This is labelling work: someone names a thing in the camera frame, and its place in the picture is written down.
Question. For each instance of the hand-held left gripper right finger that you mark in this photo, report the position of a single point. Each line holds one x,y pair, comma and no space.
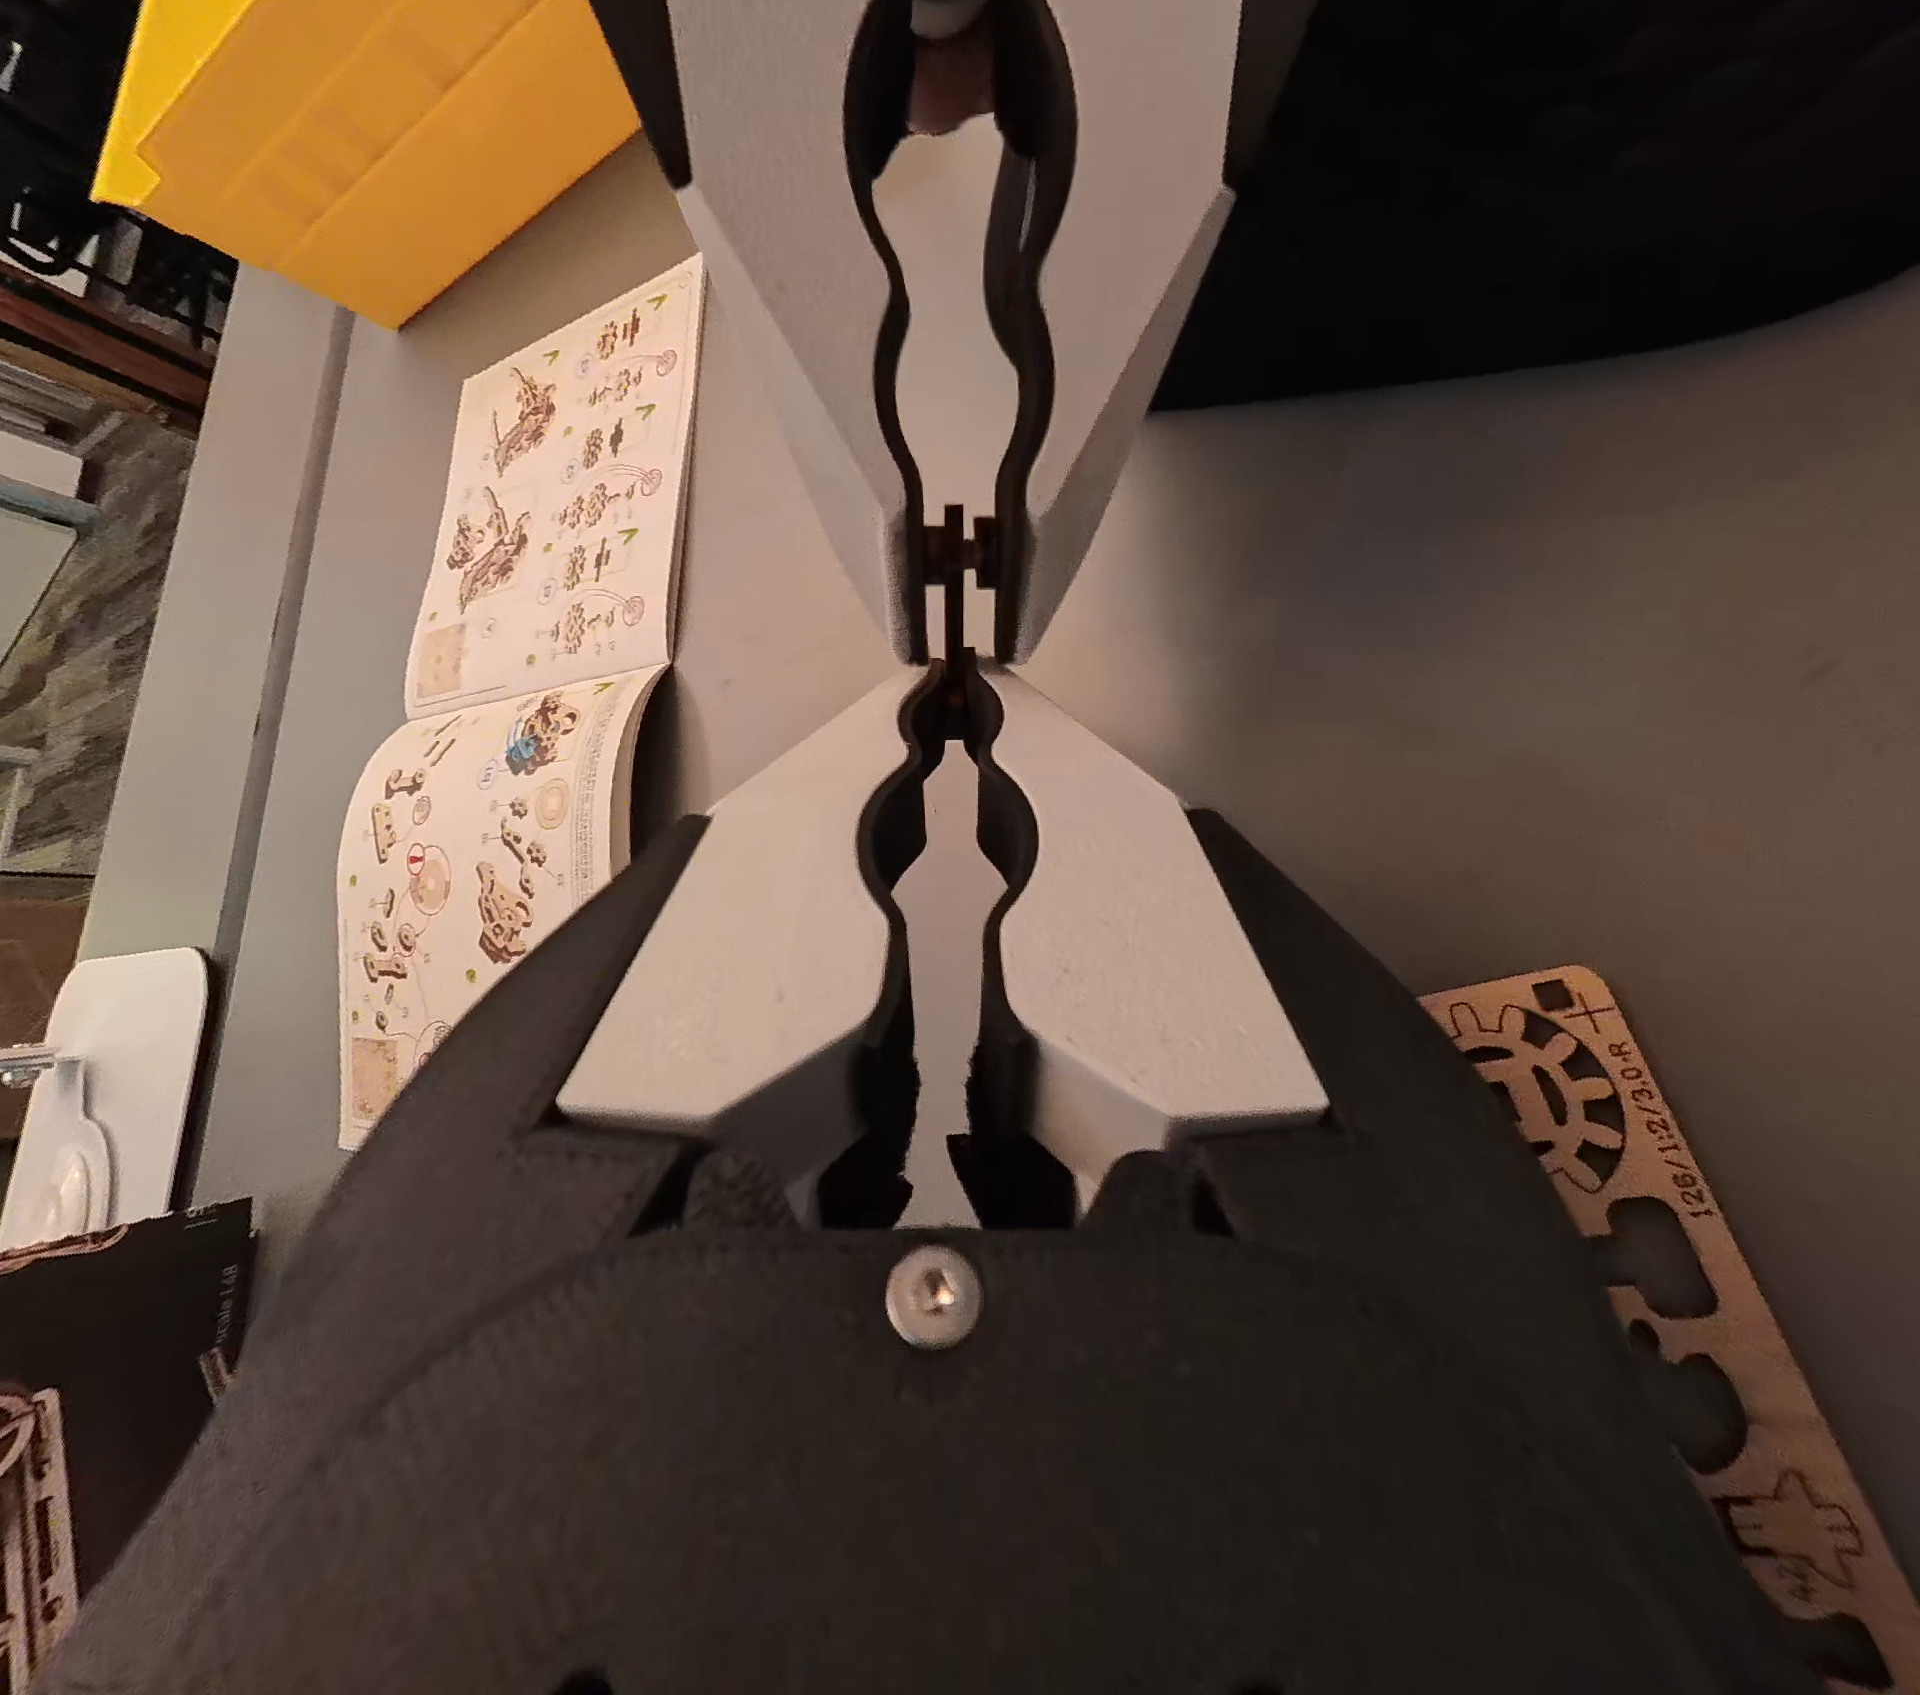
1153,977

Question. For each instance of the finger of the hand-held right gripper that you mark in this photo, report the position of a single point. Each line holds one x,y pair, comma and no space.
756,75
1153,75

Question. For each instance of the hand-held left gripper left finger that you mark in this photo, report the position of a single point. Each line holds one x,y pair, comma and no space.
756,977

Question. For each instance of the model instruction booklet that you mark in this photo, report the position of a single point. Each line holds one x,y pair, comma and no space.
527,676

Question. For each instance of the laser-cut wooden parts sheet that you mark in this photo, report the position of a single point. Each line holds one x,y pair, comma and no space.
1725,1351

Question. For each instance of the black model kit box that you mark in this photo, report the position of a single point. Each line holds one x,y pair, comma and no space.
119,1425

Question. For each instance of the person's right hand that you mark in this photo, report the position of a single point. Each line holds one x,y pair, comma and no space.
958,84

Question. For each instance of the yellow plastic bin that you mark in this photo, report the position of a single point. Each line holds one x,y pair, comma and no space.
372,44

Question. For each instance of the white stand base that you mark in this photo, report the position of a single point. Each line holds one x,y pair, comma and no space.
119,1068

